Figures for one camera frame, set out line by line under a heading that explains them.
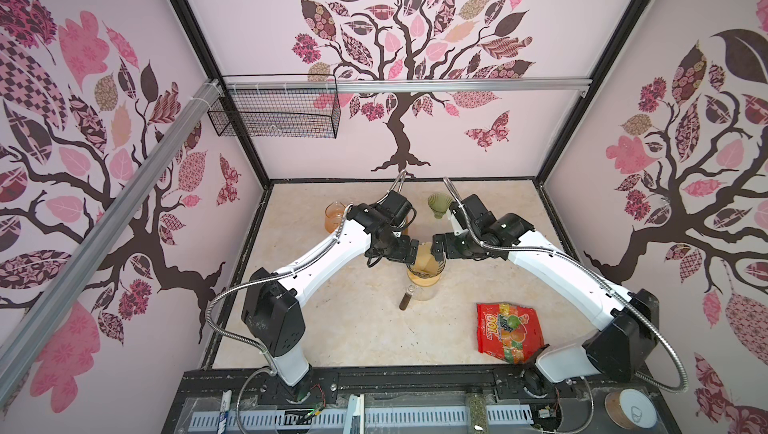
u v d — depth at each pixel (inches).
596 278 17.6
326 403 27.7
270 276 17.5
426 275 31.7
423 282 31.9
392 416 27.4
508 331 31.2
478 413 26.4
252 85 35.4
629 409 25.9
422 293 35.3
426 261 31.9
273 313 17.0
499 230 21.3
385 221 22.4
